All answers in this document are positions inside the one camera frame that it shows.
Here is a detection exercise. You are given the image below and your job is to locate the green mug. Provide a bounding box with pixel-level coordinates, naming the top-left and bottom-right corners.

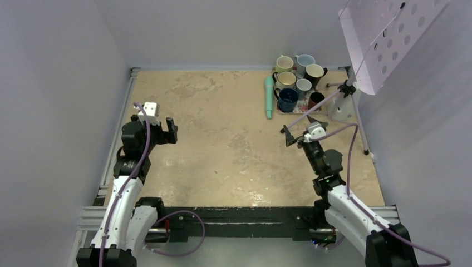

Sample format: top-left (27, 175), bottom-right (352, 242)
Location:
top-left (275, 55), bottom-right (294, 73)

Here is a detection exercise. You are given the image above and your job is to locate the floral pattern tray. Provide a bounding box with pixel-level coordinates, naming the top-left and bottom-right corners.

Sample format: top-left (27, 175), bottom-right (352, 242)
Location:
top-left (274, 89), bottom-right (318, 114)

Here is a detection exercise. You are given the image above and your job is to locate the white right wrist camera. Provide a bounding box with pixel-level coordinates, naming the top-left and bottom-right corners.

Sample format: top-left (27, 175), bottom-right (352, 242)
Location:
top-left (303, 122), bottom-right (326, 143)

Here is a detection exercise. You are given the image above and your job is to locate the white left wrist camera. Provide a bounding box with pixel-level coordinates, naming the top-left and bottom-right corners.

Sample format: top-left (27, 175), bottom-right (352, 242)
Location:
top-left (135, 102), bottom-right (161, 126)

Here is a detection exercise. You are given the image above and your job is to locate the black cream-lined mug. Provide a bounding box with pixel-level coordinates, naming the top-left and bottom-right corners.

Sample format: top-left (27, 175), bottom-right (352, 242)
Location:
top-left (303, 64), bottom-right (328, 89)

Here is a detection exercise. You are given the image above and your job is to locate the brown mug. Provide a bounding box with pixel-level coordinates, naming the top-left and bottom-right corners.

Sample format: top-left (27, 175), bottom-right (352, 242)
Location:
top-left (307, 92), bottom-right (325, 109)

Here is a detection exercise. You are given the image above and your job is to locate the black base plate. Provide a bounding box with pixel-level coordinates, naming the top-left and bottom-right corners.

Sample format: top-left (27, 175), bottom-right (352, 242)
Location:
top-left (161, 206), bottom-right (339, 246)

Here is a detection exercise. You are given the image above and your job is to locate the grey coffee print mug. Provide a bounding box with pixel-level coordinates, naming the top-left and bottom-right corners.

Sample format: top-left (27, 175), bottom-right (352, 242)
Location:
top-left (296, 78), bottom-right (312, 100)

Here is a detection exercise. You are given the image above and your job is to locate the aluminium frame rail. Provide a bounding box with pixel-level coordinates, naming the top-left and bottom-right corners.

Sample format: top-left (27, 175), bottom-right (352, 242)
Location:
top-left (66, 67), bottom-right (412, 267)

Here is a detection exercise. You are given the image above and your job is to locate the lilac music stand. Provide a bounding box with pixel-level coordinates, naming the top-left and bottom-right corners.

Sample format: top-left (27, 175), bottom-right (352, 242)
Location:
top-left (280, 0), bottom-right (451, 156)

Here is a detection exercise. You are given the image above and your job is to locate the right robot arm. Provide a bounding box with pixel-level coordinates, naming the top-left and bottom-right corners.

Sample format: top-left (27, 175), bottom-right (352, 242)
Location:
top-left (281, 118), bottom-right (418, 266)

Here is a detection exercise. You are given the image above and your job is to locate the cream enamel mug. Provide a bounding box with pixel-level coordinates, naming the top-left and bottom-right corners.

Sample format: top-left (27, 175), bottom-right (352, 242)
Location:
top-left (272, 71), bottom-right (297, 90)

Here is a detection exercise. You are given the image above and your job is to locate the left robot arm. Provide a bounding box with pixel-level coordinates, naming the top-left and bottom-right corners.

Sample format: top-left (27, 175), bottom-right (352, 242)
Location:
top-left (76, 114), bottom-right (178, 266)

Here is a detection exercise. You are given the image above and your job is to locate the dark blue mug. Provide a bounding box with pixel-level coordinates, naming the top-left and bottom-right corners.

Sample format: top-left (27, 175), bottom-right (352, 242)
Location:
top-left (274, 88), bottom-right (299, 113)

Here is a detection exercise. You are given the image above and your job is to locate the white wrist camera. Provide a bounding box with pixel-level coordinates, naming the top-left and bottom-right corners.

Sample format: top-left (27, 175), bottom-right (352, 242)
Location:
top-left (303, 122), bottom-right (326, 143)
top-left (135, 102), bottom-right (161, 126)

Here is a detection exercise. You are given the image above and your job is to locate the grey white mug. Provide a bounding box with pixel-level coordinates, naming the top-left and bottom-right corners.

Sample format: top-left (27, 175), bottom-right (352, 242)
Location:
top-left (294, 54), bottom-right (316, 76)

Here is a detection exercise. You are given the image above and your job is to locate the teal toy microphone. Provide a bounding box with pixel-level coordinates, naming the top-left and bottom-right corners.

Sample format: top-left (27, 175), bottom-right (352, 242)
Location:
top-left (264, 76), bottom-right (274, 120)

